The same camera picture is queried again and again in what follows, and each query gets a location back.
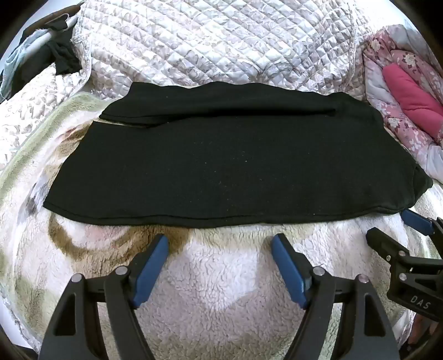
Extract white clothes rail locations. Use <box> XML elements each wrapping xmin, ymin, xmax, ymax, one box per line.
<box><xmin>41</xmin><ymin>17</ymin><xmax>76</xmax><ymax>39</ymax></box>

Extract person's right hand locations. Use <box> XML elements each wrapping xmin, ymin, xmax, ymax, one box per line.
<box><xmin>410</xmin><ymin>311</ymin><xmax>437</xmax><ymax>351</ymax></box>

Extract pink floral comforter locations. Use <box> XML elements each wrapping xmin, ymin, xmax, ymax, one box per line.
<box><xmin>362</xmin><ymin>24</ymin><xmax>443</xmax><ymax>181</ymax></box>

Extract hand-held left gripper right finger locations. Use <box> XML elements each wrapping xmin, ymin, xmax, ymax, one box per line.
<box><xmin>271</xmin><ymin>233</ymin><xmax>401</xmax><ymax>360</ymax></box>

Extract pile of dark clothes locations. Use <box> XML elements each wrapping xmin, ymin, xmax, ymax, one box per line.
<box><xmin>20</xmin><ymin>17</ymin><xmax>82</xmax><ymax>75</ymax></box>

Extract pink pillow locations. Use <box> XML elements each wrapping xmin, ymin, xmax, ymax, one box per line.
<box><xmin>382</xmin><ymin>64</ymin><xmax>443</xmax><ymax>145</ymax></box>

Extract black pants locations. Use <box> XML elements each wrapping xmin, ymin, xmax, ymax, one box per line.
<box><xmin>42</xmin><ymin>82</ymin><xmax>433</xmax><ymax>229</ymax></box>

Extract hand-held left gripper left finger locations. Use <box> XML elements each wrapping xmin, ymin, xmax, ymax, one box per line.
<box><xmin>40</xmin><ymin>234</ymin><xmax>169</xmax><ymax>360</ymax></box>

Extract cream floral fleece blanket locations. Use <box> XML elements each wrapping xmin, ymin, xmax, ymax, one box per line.
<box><xmin>0</xmin><ymin>92</ymin><xmax>443</xmax><ymax>360</ymax></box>

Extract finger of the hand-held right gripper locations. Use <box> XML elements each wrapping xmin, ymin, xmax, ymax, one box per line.
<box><xmin>366</xmin><ymin>226</ymin><xmax>443</xmax><ymax>268</ymax></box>
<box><xmin>401</xmin><ymin>208</ymin><xmax>443</xmax><ymax>240</ymax></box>

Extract light blue cloth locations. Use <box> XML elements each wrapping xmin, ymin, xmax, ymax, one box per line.
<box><xmin>0</xmin><ymin>29</ymin><xmax>52</xmax><ymax>98</ymax></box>

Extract white quilted floral bedspread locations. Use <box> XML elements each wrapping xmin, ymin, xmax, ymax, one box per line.
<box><xmin>0</xmin><ymin>0</ymin><xmax>372</xmax><ymax>175</ymax></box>

